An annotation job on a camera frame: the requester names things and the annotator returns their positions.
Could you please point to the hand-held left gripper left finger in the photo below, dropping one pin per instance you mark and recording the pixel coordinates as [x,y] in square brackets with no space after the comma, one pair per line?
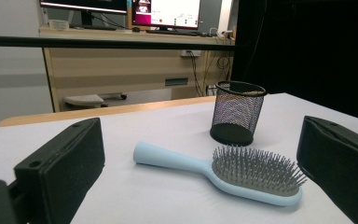
[62,165]

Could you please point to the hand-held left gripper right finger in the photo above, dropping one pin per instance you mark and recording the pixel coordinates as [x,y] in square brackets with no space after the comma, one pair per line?
[341,165]

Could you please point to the light blue hairbrush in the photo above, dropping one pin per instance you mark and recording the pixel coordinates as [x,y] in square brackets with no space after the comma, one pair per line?
[167,157]

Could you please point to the black mesh pen holder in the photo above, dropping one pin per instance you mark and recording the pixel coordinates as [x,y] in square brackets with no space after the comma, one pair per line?
[236,109]

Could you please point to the grey chair base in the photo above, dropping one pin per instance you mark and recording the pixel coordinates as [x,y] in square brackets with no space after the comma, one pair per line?
[84,100]

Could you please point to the white partition panel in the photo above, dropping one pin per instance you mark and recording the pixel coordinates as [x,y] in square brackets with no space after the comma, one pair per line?
[12,77]

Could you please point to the wooden desk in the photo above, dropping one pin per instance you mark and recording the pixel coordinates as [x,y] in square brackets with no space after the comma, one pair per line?
[112,68]

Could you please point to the black curtain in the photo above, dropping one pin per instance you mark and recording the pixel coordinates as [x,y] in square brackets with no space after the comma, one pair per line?
[317,46]

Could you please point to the black computer mouse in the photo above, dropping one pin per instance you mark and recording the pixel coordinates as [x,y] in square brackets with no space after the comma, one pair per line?
[136,29]

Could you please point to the dark computer monitor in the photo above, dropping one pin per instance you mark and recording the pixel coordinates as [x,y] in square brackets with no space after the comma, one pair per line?
[84,4]

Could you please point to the white power strip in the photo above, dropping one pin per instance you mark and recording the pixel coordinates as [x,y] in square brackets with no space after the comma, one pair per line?
[190,53]

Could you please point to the black keyboard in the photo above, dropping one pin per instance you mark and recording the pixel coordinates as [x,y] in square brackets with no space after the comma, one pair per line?
[171,32]

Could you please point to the lit computer monitor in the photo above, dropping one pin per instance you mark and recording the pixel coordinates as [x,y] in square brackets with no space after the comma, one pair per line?
[174,12]

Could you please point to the black frame crossbar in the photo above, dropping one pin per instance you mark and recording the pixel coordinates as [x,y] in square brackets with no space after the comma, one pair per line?
[105,43]

